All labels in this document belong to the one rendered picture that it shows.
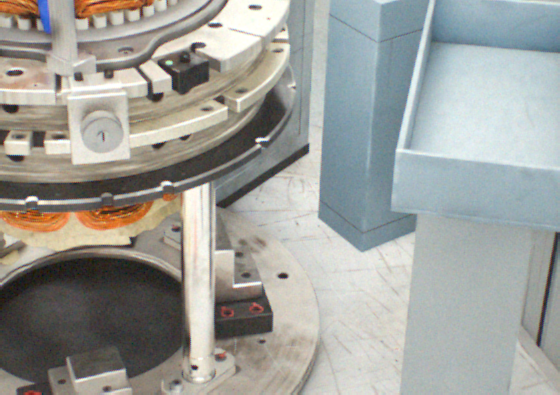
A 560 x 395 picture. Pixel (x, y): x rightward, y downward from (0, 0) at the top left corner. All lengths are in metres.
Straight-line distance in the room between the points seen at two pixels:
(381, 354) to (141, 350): 0.20
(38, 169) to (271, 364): 0.29
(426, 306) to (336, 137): 0.27
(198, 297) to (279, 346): 0.12
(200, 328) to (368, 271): 0.25
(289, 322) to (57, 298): 0.21
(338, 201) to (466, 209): 0.40
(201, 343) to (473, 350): 0.20
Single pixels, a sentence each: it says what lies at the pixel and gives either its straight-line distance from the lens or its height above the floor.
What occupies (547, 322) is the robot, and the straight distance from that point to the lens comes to 1.22.
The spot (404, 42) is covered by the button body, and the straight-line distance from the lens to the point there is 1.05.
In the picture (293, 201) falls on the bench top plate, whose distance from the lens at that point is 1.20.
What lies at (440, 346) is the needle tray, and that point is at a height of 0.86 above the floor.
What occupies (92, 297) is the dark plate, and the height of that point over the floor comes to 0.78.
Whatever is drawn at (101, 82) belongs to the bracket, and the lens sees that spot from 0.74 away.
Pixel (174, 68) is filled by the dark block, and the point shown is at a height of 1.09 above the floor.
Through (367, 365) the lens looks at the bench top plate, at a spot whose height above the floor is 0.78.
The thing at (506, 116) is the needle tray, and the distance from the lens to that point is 0.87.
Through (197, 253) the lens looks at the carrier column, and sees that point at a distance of 0.87.
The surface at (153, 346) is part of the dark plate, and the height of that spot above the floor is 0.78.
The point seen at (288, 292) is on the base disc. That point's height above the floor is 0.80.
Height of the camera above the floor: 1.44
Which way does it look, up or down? 32 degrees down
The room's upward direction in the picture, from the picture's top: 2 degrees clockwise
